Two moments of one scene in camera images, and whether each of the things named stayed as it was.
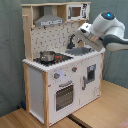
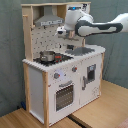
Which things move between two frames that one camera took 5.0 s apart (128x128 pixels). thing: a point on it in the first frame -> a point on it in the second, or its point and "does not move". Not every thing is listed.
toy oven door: [64, 96] does not move
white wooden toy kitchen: [56, 79] does not move
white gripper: [85, 34] -> [63, 33]
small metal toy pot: [47, 56] does not move
